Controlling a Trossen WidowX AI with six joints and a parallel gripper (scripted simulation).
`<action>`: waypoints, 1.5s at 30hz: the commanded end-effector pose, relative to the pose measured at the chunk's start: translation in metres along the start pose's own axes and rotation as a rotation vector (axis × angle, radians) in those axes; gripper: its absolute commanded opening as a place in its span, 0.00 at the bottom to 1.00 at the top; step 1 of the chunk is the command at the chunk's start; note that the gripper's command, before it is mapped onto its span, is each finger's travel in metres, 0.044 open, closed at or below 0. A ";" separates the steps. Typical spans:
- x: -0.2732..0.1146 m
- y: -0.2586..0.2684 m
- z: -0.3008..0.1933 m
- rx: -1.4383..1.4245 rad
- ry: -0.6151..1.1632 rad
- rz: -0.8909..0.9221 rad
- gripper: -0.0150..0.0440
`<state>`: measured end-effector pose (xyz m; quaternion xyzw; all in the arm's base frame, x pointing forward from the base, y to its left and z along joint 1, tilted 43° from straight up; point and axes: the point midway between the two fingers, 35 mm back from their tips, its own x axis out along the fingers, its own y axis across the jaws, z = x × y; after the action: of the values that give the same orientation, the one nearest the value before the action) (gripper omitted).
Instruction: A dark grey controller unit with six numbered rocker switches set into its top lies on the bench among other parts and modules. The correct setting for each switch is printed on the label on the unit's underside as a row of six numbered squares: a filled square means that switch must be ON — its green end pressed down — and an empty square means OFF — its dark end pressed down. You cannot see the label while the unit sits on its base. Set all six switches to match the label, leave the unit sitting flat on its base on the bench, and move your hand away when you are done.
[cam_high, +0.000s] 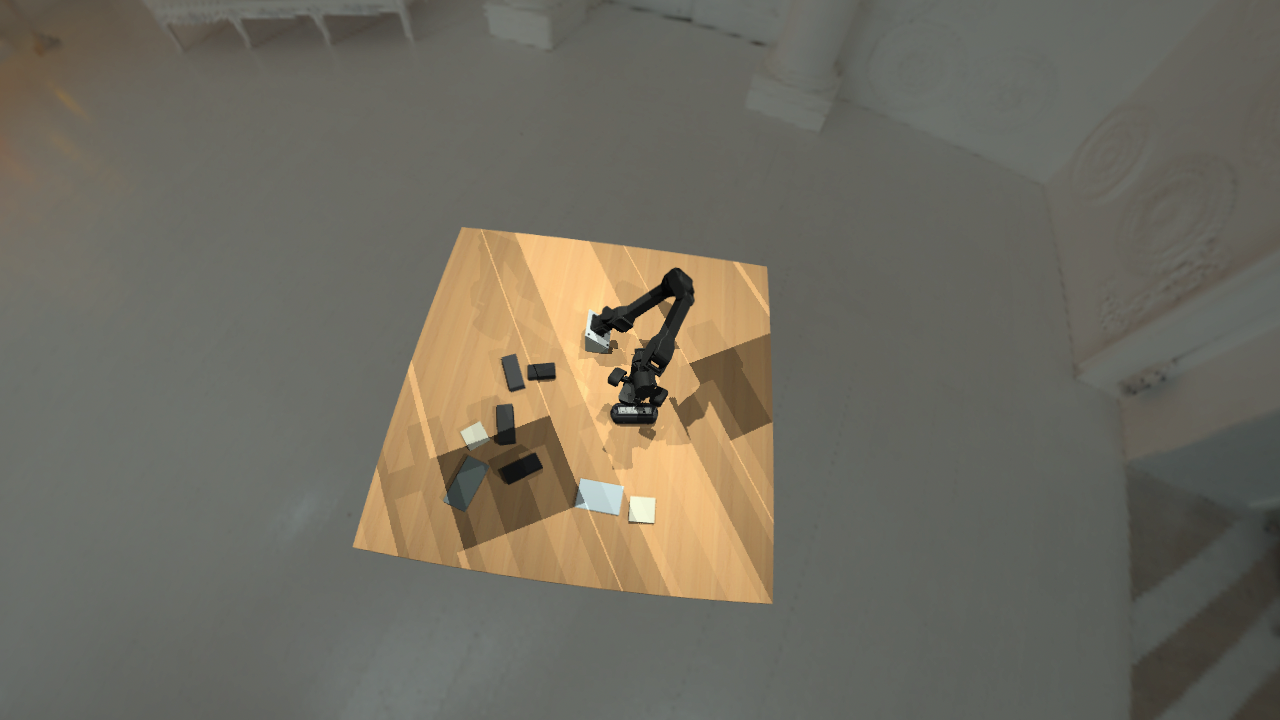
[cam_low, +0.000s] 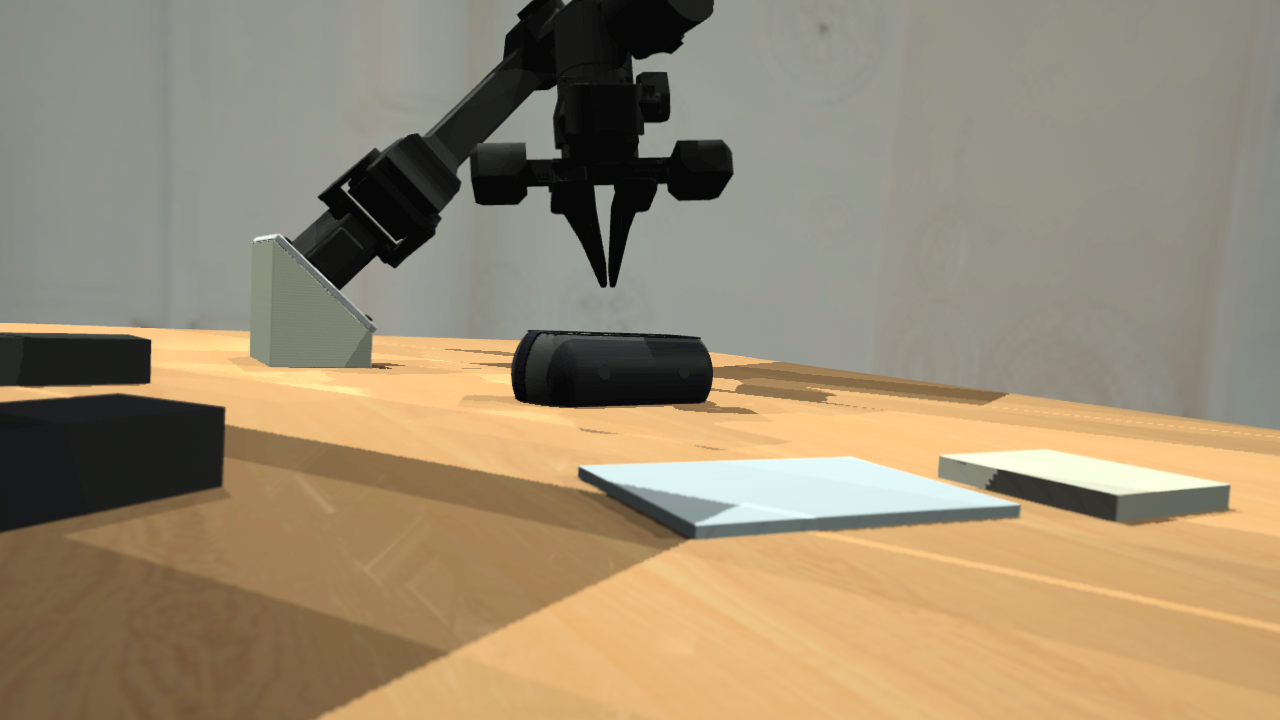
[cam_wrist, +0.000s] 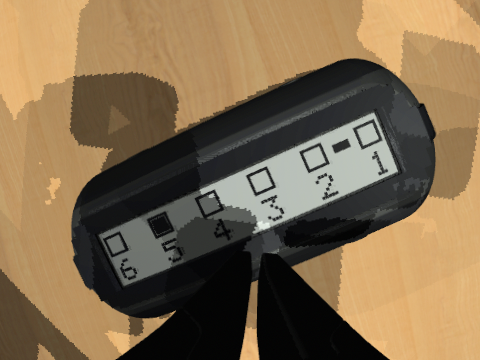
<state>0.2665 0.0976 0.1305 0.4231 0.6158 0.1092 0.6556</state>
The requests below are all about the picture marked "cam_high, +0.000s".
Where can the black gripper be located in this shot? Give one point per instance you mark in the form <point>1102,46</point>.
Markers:
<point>617,375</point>

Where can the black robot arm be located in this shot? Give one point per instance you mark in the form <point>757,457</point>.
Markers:
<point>661,347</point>

